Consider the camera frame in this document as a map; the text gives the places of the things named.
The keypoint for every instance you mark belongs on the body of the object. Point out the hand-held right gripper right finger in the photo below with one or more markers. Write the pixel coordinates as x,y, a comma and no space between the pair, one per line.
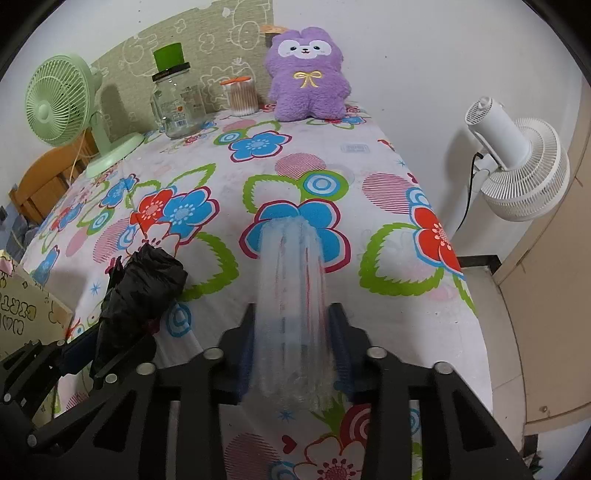
342,355

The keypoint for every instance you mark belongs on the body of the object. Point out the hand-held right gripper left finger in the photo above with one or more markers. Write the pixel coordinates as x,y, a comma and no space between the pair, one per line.
244,369

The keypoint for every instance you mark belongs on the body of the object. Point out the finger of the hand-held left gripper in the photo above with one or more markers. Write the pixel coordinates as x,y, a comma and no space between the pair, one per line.
109,381
74,354

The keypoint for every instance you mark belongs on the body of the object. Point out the yellow printed storage box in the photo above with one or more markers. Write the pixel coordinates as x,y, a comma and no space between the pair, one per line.
27,300

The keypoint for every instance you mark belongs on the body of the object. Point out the black plastic bag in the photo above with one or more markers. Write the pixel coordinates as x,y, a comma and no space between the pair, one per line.
143,281

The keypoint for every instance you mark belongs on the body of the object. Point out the wooden bed headboard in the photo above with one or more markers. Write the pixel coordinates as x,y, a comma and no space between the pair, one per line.
41,184

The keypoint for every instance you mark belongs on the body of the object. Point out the green desk fan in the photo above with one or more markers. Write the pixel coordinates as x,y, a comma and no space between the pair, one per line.
51,101

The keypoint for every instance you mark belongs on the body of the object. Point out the white standing fan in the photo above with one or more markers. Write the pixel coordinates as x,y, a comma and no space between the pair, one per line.
521,170

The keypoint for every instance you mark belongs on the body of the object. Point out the glass jar with black lid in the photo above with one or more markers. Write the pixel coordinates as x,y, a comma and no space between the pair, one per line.
178,110

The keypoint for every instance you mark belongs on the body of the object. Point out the cotton swab container orange lid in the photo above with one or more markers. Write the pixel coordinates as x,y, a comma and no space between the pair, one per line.
240,99

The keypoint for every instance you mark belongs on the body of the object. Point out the purple plush bunny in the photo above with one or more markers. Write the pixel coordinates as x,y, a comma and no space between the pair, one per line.
307,78

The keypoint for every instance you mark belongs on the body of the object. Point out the green plastic cup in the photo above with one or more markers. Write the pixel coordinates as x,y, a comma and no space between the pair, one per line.
169,57

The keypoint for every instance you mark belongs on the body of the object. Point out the green patterned wall board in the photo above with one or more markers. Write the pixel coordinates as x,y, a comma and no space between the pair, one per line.
212,41

